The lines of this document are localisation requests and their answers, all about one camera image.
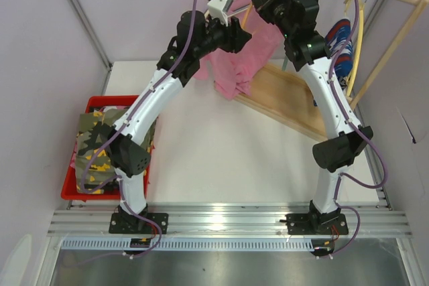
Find blue red white shorts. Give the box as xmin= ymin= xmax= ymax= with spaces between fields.
xmin=325 ymin=17 xmax=353 ymax=90

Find cream hanger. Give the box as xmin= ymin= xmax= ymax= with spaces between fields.
xmin=345 ymin=0 xmax=365 ymax=101

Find green yellow camouflage trousers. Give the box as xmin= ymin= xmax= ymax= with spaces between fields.
xmin=72 ymin=106 xmax=157 ymax=194

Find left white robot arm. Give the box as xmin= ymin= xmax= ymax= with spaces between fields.
xmin=103 ymin=11 xmax=251 ymax=234

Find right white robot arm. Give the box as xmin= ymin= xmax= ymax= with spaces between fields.
xmin=251 ymin=0 xmax=373 ymax=235

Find pink t-shirt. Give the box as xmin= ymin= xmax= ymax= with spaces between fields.
xmin=194 ymin=9 xmax=284 ymax=100

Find wooden clothes rack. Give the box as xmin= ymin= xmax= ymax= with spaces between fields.
xmin=235 ymin=0 xmax=428 ymax=141

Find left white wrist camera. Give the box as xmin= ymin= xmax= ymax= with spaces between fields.
xmin=207 ymin=0 xmax=233 ymax=27

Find aluminium mounting rail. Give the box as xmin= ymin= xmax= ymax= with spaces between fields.
xmin=48 ymin=202 xmax=412 ymax=238

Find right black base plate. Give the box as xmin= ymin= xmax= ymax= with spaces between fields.
xmin=280 ymin=213 xmax=349 ymax=236

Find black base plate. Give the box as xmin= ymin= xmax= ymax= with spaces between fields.
xmin=109 ymin=212 xmax=168 ymax=234
xmin=280 ymin=213 xmax=349 ymax=236

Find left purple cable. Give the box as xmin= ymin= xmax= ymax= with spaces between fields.
xmin=78 ymin=0 xmax=207 ymax=263

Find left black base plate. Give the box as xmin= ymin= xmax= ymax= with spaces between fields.
xmin=109 ymin=212 xmax=168 ymax=234

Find white slotted cable duct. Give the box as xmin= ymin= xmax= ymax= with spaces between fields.
xmin=61 ymin=237 xmax=314 ymax=252

